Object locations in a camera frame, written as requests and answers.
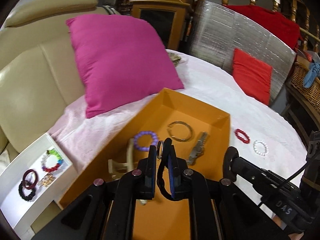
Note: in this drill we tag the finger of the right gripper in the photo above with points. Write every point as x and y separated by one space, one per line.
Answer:
238 166

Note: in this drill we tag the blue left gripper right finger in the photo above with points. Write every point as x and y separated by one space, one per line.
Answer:
176 166

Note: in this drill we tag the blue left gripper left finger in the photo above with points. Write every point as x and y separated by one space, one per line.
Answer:
147 180

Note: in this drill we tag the beige hair claw clip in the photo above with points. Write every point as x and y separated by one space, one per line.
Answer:
117 169

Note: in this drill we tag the white jewelry box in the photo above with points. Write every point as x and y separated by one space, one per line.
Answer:
43 156

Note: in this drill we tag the white bed blanket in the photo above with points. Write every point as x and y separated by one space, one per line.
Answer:
210 101

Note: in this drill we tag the small red pillow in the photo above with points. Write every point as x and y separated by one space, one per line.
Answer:
252 75

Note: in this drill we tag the gold bead cluster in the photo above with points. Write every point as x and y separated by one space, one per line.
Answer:
46 180

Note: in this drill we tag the beige crumpled cloth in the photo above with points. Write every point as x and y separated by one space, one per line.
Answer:
176 59

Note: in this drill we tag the magenta pillow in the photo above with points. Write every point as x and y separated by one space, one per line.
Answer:
120 59

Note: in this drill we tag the blue cloth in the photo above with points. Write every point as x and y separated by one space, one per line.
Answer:
314 70

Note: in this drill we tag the black fuzzy scrunchie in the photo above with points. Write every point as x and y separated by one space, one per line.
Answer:
26 194

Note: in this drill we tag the silver foil insulation sheet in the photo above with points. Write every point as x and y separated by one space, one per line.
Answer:
217 31

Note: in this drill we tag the beige leather headboard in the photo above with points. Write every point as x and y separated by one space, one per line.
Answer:
39 78

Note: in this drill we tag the large red cushion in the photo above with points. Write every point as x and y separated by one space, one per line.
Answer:
280 26

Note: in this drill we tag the wooden stair railing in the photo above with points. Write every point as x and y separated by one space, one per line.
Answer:
300 13

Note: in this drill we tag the wooden cabinet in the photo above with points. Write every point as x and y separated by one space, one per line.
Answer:
166 16

